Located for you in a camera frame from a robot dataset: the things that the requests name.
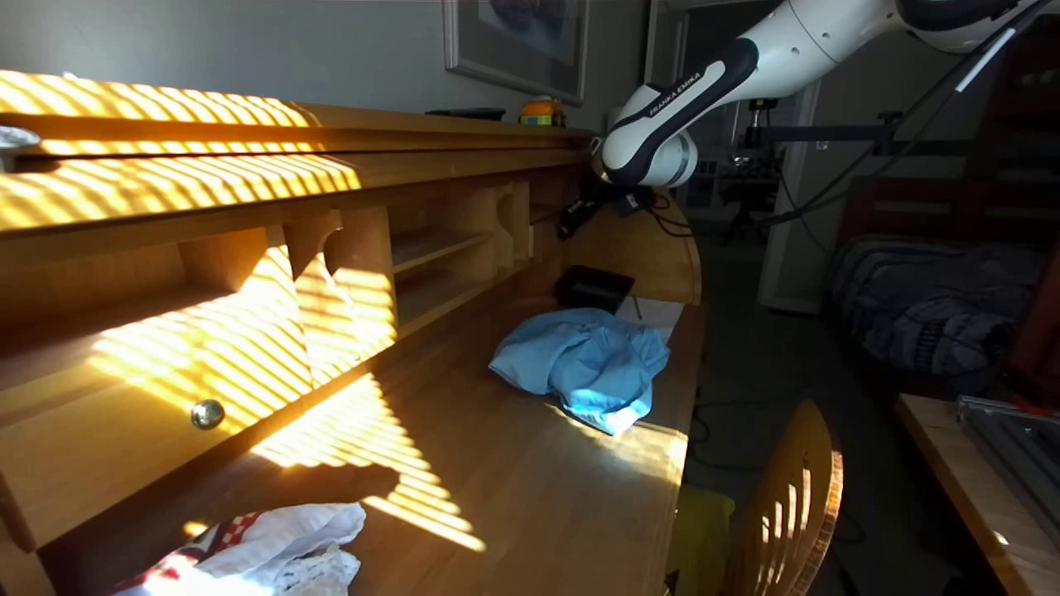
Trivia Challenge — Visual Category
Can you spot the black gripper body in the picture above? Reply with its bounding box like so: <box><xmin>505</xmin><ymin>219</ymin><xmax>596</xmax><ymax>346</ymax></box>
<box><xmin>580</xmin><ymin>175</ymin><xmax>657</xmax><ymax>225</ymax></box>

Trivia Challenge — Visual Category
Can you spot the small wooden drawer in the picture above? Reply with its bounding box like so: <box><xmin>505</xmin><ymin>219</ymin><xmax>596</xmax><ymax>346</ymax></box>
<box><xmin>527</xmin><ymin>208</ymin><xmax>572</xmax><ymax>265</ymax></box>

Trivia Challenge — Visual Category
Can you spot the wooden desk drawer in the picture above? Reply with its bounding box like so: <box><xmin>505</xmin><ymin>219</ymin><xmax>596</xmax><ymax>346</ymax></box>
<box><xmin>0</xmin><ymin>312</ymin><xmax>385</xmax><ymax>557</ymax></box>

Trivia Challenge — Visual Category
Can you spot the small black box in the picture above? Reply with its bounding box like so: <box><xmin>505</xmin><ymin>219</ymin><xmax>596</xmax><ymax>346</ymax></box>
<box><xmin>551</xmin><ymin>262</ymin><xmax>639</xmax><ymax>317</ymax></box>

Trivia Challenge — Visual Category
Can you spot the orange and green toy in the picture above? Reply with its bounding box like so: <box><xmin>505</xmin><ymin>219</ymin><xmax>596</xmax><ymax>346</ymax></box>
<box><xmin>512</xmin><ymin>96</ymin><xmax>570</xmax><ymax>132</ymax></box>

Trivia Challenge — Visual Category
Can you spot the white paper sheet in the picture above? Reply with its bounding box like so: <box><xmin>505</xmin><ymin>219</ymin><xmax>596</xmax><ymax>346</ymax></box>
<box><xmin>612</xmin><ymin>295</ymin><xmax>690</xmax><ymax>339</ymax></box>

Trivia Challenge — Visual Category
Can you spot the blue crumpled cloth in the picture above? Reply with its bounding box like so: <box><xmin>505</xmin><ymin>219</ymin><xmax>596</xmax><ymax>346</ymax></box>
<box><xmin>488</xmin><ymin>307</ymin><xmax>671</xmax><ymax>442</ymax></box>

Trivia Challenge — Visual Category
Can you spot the white cabinet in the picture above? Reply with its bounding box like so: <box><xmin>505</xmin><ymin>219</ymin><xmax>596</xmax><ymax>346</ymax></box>
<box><xmin>758</xmin><ymin>86</ymin><xmax>963</xmax><ymax>317</ymax></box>

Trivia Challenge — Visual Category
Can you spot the black clamp boom bar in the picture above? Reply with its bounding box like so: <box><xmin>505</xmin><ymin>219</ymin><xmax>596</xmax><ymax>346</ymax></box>
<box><xmin>742</xmin><ymin>111</ymin><xmax>966</xmax><ymax>158</ymax></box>

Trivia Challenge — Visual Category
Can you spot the yellow bin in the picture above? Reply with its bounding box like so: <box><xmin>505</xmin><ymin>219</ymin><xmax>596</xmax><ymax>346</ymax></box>
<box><xmin>666</xmin><ymin>487</ymin><xmax>739</xmax><ymax>596</ymax></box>

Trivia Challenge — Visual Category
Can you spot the striped grey bedding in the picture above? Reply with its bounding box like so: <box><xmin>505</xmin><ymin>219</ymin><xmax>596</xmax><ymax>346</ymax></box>
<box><xmin>824</xmin><ymin>235</ymin><xmax>1047</xmax><ymax>402</ymax></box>

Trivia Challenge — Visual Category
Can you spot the wooden slatted chair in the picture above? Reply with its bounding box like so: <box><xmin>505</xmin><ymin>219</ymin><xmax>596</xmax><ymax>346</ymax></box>
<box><xmin>721</xmin><ymin>396</ymin><xmax>849</xmax><ymax>596</ymax></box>

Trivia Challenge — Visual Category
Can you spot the white and red cloth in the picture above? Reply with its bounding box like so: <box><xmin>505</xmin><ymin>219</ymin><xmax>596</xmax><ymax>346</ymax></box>
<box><xmin>114</xmin><ymin>501</ymin><xmax>370</xmax><ymax>596</ymax></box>

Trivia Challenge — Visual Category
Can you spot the wooden side table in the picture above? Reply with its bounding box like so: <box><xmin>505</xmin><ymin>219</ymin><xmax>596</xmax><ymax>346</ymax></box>
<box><xmin>894</xmin><ymin>392</ymin><xmax>1060</xmax><ymax>596</ymax></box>

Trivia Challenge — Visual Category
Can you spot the grey metal tray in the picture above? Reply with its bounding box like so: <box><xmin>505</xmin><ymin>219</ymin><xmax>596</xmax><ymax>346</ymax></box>
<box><xmin>958</xmin><ymin>395</ymin><xmax>1060</xmax><ymax>534</ymax></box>

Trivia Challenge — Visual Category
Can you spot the small metal dish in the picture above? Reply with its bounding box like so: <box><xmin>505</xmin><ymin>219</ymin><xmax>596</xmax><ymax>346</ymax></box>
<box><xmin>0</xmin><ymin>123</ymin><xmax>46</xmax><ymax>167</ymax></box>

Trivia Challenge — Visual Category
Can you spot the framed wall picture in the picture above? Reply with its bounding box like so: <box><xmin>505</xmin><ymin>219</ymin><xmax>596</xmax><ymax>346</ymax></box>
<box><xmin>439</xmin><ymin>0</ymin><xmax>594</xmax><ymax>106</ymax></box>

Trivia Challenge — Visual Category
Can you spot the dark wooden bed frame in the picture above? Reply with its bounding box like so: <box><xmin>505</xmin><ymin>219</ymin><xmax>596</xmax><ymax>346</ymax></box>
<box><xmin>840</xmin><ymin>164</ymin><xmax>1060</xmax><ymax>256</ymax></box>

